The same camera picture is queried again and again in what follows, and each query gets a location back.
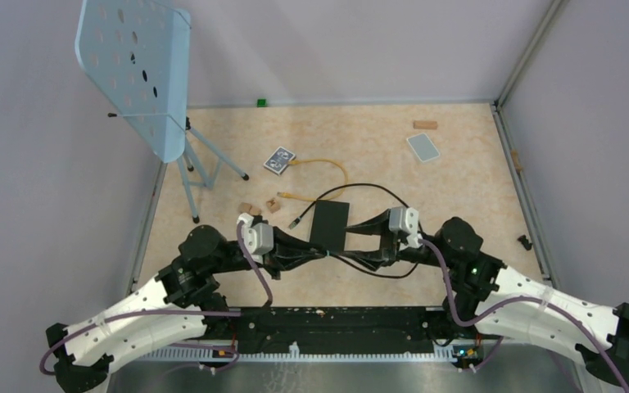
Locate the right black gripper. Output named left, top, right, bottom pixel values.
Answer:
left=339, top=210, right=454, bottom=271

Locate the black cable with plug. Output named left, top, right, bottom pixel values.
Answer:
left=288, top=183, right=421, bottom=280

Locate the black network switch box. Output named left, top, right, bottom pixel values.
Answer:
left=310, top=201, right=350, bottom=253

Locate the yellow ethernet cable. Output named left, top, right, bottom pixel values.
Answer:
left=276, top=158, right=349, bottom=203

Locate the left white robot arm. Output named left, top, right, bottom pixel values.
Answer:
left=39, top=215, right=331, bottom=392

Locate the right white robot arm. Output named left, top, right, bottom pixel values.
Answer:
left=345, top=206, right=629, bottom=391

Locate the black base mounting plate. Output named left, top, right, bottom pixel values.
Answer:
left=179, top=306, right=503, bottom=356

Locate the blue playing card deck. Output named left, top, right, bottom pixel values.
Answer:
left=263, top=147, right=296, bottom=176

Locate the grey card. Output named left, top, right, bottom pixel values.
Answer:
left=406, top=133, right=441, bottom=163

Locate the long wooden block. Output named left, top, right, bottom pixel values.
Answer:
left=413, top=120, right=438, bottom=130

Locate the small black clip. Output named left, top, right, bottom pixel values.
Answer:
left=517, top=234, right=533, bottom=251

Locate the light blue music stand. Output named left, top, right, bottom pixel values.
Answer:
left=75, top=0, right=250, bottom=223

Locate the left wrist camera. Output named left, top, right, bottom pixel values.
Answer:
left=238, top=213, right=275, bottom=257

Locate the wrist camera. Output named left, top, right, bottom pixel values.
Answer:
left=388, top=206, right=422, bottom=250
left=238, top=213, right=275, bottom=257

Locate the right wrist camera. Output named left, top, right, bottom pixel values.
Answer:
left=388, top=206, right=422, bottom=250

